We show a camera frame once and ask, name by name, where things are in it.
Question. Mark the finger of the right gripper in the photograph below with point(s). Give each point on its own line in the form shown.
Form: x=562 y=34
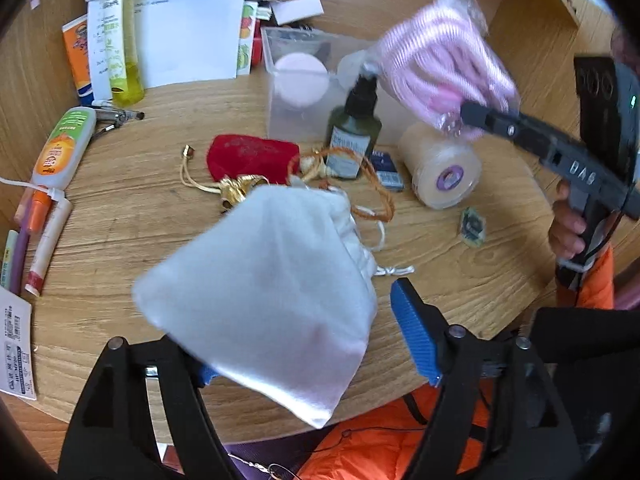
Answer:
x=555 y=149

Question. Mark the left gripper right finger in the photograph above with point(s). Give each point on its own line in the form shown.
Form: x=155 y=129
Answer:
x=529 y=434

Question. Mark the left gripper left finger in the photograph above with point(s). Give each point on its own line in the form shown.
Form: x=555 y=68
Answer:
x=111 y=433

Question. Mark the small green square badge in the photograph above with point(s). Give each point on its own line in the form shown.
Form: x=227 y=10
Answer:
x=472 y=227

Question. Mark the white tape roll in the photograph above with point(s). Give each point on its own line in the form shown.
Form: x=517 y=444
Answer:
x=443 y=171

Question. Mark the white satin drawstring pouch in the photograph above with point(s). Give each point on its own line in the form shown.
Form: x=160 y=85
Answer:
x=276 y=296

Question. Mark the gold ribbon bow charm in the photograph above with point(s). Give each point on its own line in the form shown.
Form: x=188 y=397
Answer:
x=230 y=191

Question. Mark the red velvet pouch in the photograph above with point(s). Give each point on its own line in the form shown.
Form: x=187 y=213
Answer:
x=234 y=155

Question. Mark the right hand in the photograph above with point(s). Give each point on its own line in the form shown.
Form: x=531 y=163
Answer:
x=567 y=226

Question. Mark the receipt on left edge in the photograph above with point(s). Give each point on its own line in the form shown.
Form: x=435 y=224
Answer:
x=16 y=376

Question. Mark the blue card pack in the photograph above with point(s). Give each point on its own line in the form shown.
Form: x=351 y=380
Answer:
x=386 y=171

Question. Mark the purple pen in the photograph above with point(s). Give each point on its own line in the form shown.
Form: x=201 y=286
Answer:
x=19 y=254

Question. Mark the beige red lip balm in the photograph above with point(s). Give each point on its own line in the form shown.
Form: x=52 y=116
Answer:
x=50 y=235

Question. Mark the dark green spray bottle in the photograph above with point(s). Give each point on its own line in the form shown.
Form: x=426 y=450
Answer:
x=354 y=125

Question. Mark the orange capped marker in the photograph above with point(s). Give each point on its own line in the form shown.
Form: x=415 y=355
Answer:
x=32 y=210

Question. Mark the green orange lotion bottle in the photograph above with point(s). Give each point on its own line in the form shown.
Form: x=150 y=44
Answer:
x=64 y=148

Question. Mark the clear plastic storage bin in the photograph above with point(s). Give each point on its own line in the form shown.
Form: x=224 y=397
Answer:
x=342 y=56

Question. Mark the small white box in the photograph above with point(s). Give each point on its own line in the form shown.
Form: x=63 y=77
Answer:
x=291 y=11

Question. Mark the yellow spray bottle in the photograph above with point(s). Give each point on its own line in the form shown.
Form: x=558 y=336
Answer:
x=121 y=52

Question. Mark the fruit sticker sheet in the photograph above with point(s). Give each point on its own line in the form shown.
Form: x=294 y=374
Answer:
x=247 y=29

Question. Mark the orange cream tube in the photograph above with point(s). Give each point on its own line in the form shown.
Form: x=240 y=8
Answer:
x=75 y=38

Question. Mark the white paper box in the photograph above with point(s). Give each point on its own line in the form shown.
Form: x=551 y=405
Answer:
x=186 y=40

